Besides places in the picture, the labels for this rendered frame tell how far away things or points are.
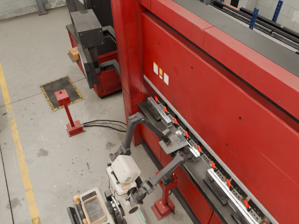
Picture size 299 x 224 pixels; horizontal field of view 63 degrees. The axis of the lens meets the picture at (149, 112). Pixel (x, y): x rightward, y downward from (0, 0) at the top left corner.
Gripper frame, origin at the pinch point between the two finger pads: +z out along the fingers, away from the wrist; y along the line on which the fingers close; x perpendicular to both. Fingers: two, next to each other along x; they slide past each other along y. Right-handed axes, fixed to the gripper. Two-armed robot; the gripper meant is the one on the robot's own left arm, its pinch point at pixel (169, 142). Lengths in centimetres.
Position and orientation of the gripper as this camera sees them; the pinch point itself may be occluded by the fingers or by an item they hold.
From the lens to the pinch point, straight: 256.7
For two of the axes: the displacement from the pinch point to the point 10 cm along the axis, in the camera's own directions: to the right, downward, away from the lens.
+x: -7.6, 6.5, 0.5
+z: 4.3, 4.4, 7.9
